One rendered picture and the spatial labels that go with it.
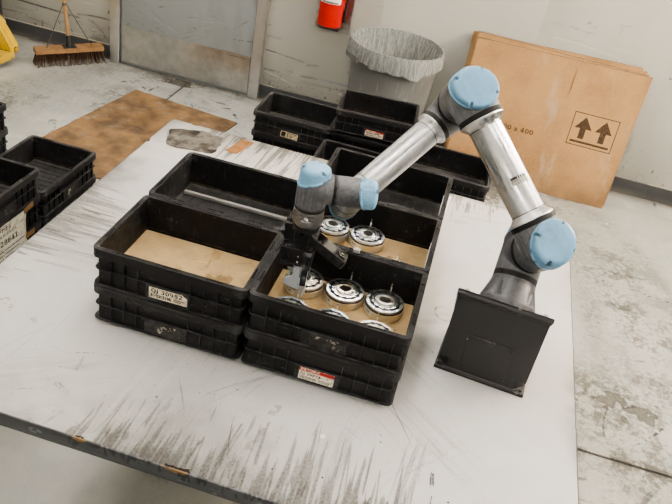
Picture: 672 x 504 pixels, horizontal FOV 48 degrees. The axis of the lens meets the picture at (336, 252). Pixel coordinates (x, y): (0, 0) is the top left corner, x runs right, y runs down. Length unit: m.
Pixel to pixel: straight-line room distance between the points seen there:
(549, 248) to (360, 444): 0.64
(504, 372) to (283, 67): 3.48
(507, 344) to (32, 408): 1.14
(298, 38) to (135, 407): 3.58
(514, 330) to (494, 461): 0.33
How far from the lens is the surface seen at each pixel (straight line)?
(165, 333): 1.96
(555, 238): 1.87
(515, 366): 2.01
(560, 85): 4.72
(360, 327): 1.75
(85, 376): 1.89
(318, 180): 1.75
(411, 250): 2.25
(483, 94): 1.89
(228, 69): 5.24
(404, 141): 1.98
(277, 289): 1.97
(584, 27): 4.81
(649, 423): 3.36
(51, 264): 2.25
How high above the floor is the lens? 2.00
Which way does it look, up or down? 33 degrees down
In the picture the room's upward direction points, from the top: 12 degrees clockwise
